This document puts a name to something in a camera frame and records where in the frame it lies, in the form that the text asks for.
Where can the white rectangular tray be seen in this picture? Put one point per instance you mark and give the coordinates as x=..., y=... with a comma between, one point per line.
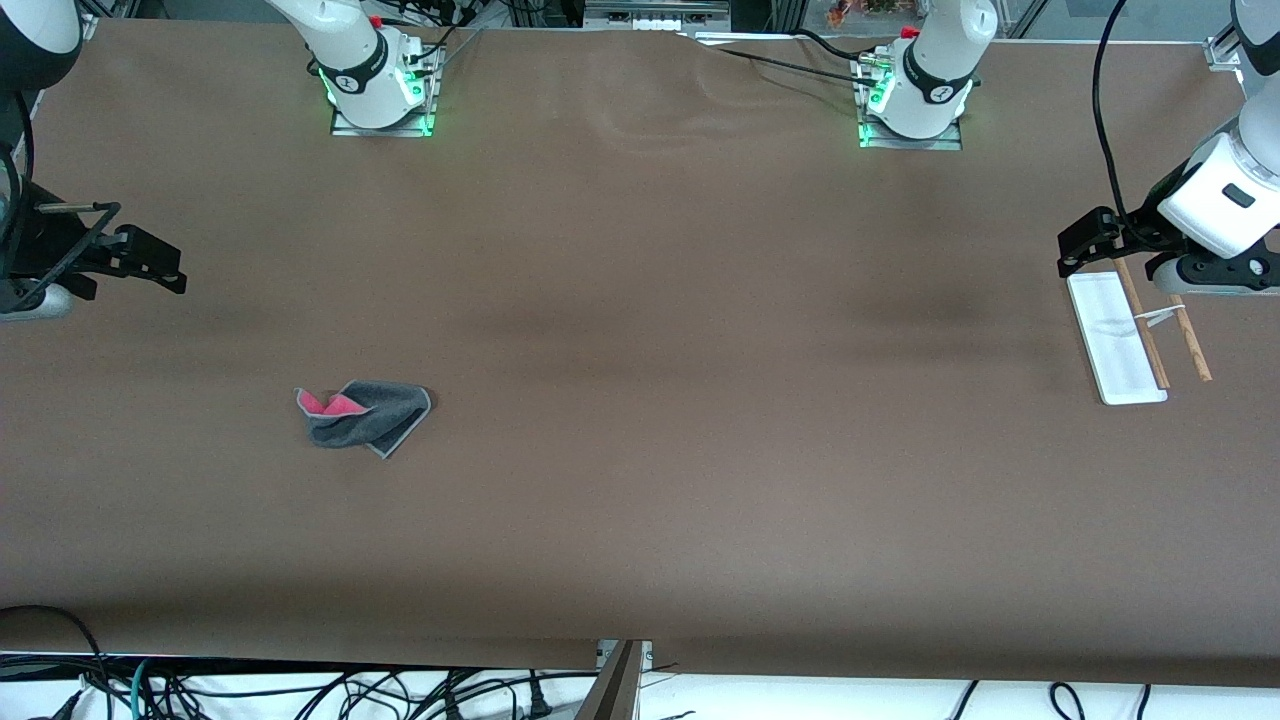
x=1120, y=340

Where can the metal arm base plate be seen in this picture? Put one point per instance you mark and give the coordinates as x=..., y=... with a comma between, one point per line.
x=380, y=131
x=930, y=143

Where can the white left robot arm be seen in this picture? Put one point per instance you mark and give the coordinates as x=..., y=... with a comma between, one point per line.
x=950, y=30

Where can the black plug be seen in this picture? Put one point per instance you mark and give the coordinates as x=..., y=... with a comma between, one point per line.
x=538, y=700

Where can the white power strip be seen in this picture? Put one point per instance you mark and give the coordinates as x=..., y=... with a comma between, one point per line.
x=655, y=22

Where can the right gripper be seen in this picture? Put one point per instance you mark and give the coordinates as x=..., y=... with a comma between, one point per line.
x=40, y=243

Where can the metal table frame post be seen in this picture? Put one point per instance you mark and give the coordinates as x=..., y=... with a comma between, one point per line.
x=610, y=690

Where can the grey and pink towel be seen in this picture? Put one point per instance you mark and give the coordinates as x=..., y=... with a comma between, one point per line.
x=375, y=415

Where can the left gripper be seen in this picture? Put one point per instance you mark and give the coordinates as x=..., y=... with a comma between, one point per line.
x=1133, y=232

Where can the brown table cover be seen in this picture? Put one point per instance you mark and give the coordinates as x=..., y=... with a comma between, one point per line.
x=640, y=300

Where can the orange background object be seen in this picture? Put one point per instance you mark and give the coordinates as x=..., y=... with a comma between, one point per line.
x=860, y=10

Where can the aluminium frame bracket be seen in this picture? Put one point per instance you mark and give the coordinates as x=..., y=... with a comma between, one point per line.
x=1225, y=52

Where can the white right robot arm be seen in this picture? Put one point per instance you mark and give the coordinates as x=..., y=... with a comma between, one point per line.
x=360, y=60

